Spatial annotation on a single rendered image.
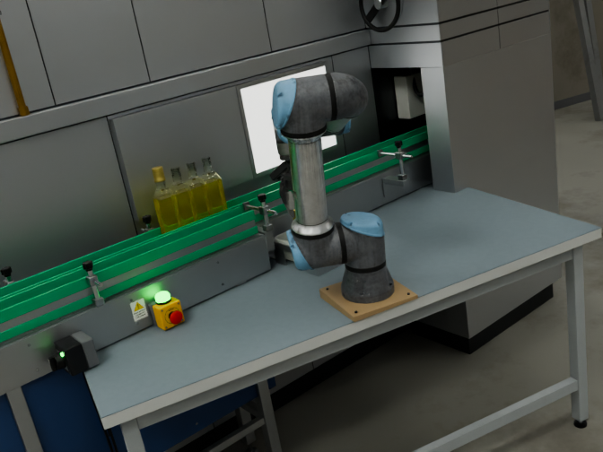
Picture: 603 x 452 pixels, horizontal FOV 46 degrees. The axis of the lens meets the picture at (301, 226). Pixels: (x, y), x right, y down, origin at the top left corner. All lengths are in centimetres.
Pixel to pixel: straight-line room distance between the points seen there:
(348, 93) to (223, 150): 86
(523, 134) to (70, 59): 185
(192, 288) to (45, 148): 60
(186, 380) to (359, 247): 57
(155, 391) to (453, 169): 151
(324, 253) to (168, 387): 53
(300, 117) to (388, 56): 122
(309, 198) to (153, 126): 72
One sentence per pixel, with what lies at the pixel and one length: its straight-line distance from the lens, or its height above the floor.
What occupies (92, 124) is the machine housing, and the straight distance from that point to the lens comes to 230.
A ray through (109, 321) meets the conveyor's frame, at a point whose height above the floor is 82.
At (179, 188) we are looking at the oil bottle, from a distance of 225.
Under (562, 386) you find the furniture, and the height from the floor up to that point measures 20.
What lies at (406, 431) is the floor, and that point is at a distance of 276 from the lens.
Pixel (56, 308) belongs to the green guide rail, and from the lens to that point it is 204.
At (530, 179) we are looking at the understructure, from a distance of 324.
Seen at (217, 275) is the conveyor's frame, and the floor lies 81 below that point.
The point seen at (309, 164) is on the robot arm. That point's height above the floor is 120.
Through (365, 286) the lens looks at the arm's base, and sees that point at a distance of 196.
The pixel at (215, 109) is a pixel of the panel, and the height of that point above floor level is 126.
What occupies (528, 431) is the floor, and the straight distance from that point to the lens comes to 274.
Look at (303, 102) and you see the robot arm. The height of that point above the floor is 136.
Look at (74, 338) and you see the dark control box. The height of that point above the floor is 83.
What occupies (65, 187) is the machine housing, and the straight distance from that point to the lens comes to 228.
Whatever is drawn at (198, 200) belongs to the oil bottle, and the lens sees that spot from 229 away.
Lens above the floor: 164
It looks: 19 degrees down
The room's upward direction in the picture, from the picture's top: 10 degrees counter-clockwise
